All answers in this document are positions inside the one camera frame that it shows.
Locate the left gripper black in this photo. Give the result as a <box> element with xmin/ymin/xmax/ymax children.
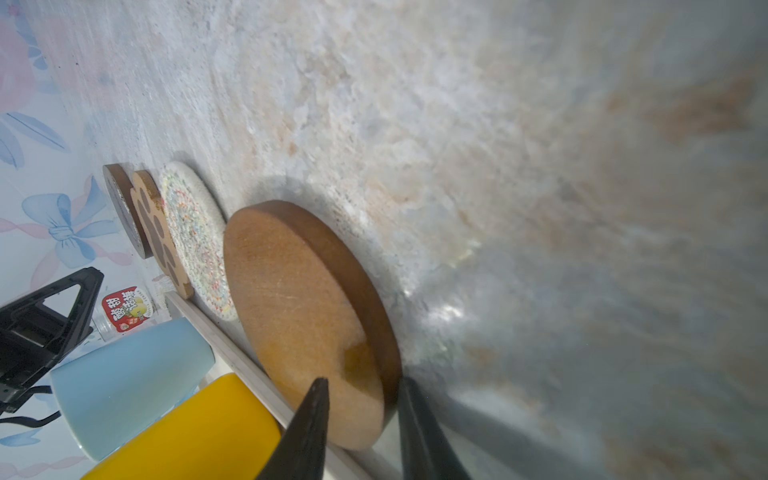
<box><xmin>1</xmin><ymin>267</ymin><xmax>104</xmax><ymax>413</ymax></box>

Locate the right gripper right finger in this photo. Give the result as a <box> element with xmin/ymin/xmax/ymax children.
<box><xmin>397</xmin><ymin>376</ymin><xmax>469</xmax><ymax>480</ymax></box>

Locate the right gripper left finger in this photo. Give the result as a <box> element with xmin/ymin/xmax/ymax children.
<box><xmin>256</xmin><ymin>377</ymin><xmax>330</xmax><ymax>480</ymax></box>

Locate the scratched dark wooden coaster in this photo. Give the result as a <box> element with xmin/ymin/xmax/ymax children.
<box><xmin>102</xmin><ymin>163</ymin><xmax>152</xmax><ymax>259</ymax></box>

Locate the cork paw print coaster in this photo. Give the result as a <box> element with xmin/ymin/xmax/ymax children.
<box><xmin>131</xmin><ymin>170</ymin><xmax>194</xmax><ymax>300</ymax></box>

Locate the multicolour woven rope coaster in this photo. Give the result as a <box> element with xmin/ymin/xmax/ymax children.
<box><xmin>159</xmin><ymin>161</ymin><xmax>238</xmax><ymax>322</ymax></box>

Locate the plain round wooden coaster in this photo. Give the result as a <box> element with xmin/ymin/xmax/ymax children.
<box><xmin>223</xmin><ymin>200</ymin><xmax>402</xmax><ymax>451</ymax></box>

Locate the beige serving tray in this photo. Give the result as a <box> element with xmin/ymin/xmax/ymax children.
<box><xmin>165</xmin><ymin>292</ymin><xmax>402</xmax><ymax>479</ymax></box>

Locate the yellow mug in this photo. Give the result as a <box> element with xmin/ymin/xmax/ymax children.
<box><xmin>84</xmin><ymin>373</ymin><xmax>281</xmax><ymax>480</ymax></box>

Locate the light blue mug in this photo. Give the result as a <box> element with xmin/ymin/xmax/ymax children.
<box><xmin>50</xmin><ymin>318</ymin><xmax>215</xmax><ymax>462</ymax></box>

